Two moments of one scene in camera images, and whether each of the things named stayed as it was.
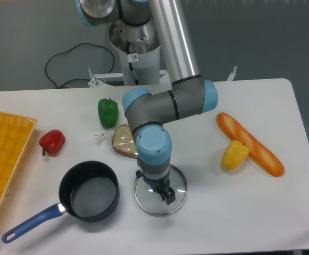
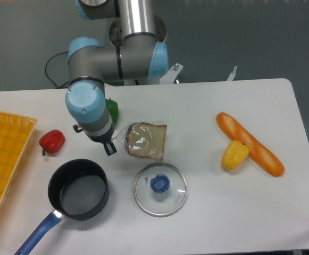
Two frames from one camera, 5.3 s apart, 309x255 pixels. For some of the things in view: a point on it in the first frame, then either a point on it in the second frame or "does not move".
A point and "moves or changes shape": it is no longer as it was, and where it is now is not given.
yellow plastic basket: x=7 y=136 does not move
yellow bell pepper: x=233 y=154 does not move
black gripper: x=159 y=185 -> x=108 y=144
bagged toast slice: x=121 y=140 moves or changes shape
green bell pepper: x=108 y=110 does not move
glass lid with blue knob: x=151 y=203 does not move
